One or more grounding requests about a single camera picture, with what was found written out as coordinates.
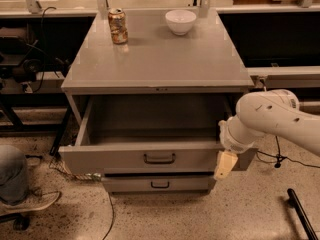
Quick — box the grey drawer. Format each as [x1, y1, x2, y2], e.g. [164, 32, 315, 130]
[102, 175, 216, 193]
[58, 95, 258, 176]

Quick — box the black office chair base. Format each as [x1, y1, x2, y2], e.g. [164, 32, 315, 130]
[0, 213, 30, 231]

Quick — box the orange soda can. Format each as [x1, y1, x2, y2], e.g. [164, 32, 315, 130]
[108, 8, 128, 44]

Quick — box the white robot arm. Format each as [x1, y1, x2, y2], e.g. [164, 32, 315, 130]
[214, 89, 320, 180]

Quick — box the black floor cable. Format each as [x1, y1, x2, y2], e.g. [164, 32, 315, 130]
[101, 192, 116, 240]

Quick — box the black cable with plug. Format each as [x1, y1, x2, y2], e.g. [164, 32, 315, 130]
[256, 79, 320, 170]

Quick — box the person's jeans leg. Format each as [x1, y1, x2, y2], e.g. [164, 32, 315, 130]
[0, 145, 29, 206]

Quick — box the grey top drawer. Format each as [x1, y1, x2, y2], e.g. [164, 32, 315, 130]
[58, 95, 258, 176]

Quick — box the grey sneaker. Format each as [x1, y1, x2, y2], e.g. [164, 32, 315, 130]
[1, 191, 61, 215]

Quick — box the grey bottom drawer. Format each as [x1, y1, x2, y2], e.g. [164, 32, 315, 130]
[102, 175, 216, 193]

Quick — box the white ceramic bowl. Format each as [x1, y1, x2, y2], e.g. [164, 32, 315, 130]
[165, 10, 197, 35]

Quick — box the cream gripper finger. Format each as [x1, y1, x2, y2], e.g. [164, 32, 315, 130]
[214, 151, 238, 180]

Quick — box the grey drawer cabinet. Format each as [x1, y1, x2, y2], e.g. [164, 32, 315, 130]
[62, 9, 253, 180]

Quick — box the black metal bar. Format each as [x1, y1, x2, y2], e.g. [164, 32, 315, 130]
[287, 188, 319, 240]

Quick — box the dark equipment under bench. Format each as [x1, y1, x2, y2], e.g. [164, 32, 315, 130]
[0, 25, 70, 93]

